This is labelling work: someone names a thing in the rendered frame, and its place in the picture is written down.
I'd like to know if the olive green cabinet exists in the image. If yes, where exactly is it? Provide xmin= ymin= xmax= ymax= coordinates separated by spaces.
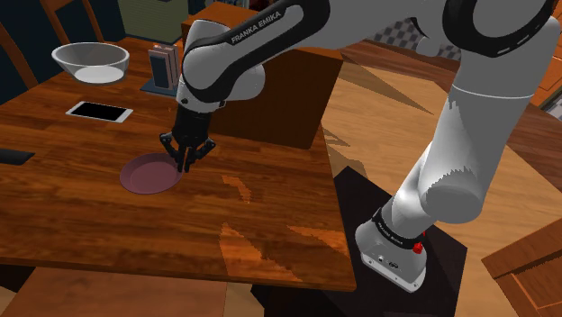
xmin=116 ymin=0 xmax=190 ymax=45

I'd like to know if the flat black rectangular object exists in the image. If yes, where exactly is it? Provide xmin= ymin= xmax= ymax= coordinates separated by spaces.
xmin=0 ymin=148 xmax=36 ymax=167

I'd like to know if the brown wooden chair seat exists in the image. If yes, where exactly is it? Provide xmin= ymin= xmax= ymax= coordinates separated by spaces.
xmin=0 ymin=266 xmax=230 ymax=317

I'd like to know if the brown wooden table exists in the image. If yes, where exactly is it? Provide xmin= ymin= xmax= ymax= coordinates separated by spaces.
xmin=0 ymin=37 xmax=358 ymax=293

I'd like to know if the pink round plate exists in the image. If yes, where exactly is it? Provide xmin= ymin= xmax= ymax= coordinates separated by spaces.
xmin=119 ymin=151 xmax=185 ymax=195

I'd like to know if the white tablet with black screen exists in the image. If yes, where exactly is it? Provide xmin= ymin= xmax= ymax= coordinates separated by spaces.
xmin=65 ymin=100 xmax=134 ymax=124

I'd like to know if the white bowl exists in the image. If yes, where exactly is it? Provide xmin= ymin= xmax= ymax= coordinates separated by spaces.
xmin=50 ymin=41 xmax=131 ymax=85

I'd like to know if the grey holder with pale books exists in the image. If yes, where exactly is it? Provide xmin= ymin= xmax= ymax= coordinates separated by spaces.
xmin=140 ymin=42 xmax=182 ymax=97

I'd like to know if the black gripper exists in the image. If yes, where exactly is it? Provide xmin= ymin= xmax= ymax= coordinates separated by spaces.
xmin=159 ymin=104 xmax=217 ymax=174

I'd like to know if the brown wooden furniture piece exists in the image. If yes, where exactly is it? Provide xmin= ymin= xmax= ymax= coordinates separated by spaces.
xmin=481 ymin=218 xmax=562 ymax=317

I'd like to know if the brown slatted wooden chair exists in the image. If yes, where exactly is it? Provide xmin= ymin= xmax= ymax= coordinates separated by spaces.
xmin=0 ymin=0 xmax=106 ymax=90

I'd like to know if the black robot stand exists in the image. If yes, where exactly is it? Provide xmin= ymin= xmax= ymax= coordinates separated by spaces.
xmin=252 ymin=166 xmax=468 ymax=317

